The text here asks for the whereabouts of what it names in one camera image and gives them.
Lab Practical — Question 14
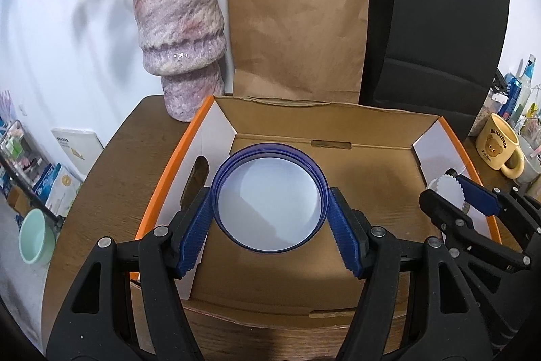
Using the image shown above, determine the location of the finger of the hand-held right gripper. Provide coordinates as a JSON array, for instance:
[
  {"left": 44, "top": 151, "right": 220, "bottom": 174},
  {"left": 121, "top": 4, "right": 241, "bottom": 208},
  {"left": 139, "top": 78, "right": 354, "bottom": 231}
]
[
  {"left": 418, "top": 188, "right": 532, "bottom": 272},
  {"left": 456, "top": 174, "right": 541, "bottom": 240}
]

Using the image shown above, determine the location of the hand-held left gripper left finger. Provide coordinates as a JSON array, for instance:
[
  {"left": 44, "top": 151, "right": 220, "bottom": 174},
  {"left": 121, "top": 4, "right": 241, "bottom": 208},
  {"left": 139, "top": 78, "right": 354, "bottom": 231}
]
[{"left": 46, "top": 187, "right": 212, "bottom": 361}]

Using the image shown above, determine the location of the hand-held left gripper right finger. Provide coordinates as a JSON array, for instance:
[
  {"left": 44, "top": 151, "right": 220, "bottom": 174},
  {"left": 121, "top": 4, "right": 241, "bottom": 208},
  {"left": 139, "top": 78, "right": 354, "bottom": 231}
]
[{"left": 329, "top": 187, "right": 508, "bottom": 361}]

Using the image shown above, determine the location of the white scalloped cap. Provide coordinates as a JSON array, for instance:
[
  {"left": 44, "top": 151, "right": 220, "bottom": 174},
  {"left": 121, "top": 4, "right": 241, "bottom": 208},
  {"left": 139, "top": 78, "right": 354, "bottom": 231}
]
[{"left": 426, "top": 171, "right": 464, "bottom": 203}]

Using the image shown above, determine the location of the orange cardboard box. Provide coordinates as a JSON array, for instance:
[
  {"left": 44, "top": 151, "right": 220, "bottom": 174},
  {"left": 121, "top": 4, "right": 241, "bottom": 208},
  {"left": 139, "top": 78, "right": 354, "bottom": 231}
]
[{"left": 134, "top": 95, "right": 503, "bottom": 330}]

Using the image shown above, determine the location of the blue round container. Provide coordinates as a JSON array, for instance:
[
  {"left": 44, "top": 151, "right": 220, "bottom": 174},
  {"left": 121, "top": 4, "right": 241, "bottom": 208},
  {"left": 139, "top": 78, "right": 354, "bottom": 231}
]
[{"left": 210, "top": 143, "right": 328, "bottom": 255}]

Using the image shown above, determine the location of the yellow bear mug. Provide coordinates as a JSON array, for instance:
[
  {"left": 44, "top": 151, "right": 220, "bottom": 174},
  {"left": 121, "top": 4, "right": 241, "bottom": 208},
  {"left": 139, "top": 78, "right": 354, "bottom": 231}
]
[{"left": 475, "top": 113, "right": 525, "bottom": 178}]

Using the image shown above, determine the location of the grey cup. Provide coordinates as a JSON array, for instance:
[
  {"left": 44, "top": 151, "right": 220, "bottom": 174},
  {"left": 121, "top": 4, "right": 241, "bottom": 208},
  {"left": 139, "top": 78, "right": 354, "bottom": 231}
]
[{"left": 513, "top": 135, "right": 541, "bottom": 185}]

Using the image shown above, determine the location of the glass jar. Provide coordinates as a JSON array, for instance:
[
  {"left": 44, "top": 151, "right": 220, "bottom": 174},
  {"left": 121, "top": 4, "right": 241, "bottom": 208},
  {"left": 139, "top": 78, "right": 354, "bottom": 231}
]
[{"left": 467, "top": 90, "right": 508, "bottom": 137}]

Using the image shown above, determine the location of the clear bottle with blue cap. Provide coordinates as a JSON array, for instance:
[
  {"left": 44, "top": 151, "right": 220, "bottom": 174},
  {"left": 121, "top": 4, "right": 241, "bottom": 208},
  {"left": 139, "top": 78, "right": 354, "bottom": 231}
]
[{"left": 519, "top": 54, "right": 537, "bottom": 120}]

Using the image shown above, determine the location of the blue and white carton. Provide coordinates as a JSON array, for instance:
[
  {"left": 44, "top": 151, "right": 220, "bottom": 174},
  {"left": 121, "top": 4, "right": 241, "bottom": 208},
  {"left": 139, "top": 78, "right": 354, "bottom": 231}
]
[{"left": 31, "top": 164, "right": 83, "bottom": 218}]

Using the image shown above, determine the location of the mint green bowl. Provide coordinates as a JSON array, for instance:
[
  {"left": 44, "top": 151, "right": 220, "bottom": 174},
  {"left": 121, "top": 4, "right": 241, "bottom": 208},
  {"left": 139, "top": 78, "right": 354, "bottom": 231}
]
[{"left": 19, "top": 209, "right": 57, "bottom": 264}]

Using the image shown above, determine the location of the black paper bag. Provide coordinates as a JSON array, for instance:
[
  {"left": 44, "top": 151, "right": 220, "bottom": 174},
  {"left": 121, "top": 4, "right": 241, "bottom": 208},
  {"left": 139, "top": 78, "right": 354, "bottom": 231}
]
[{"left": 359, "top": 0, "right": 511, "bottom": 137}]

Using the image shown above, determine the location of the purple textured vase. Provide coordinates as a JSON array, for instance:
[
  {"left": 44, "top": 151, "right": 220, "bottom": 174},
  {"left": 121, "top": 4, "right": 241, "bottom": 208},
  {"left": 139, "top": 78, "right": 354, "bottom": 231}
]
[{"left": 129, "top": 0, "right": 228, "bottom": 122}]

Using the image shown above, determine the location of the brown paper bag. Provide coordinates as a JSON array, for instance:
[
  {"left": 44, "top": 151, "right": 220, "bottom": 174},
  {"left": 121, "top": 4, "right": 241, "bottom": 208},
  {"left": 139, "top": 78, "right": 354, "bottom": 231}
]
[{"left": 224, "top": 0, "right": 369, "bottom": 105}]

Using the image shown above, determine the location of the wire shelf with small goods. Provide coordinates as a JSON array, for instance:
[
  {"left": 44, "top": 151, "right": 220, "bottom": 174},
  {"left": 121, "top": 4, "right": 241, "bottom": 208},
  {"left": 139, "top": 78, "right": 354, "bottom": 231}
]
[{"left": 0, "top": 90, "right": 43, "bottom": 197}]

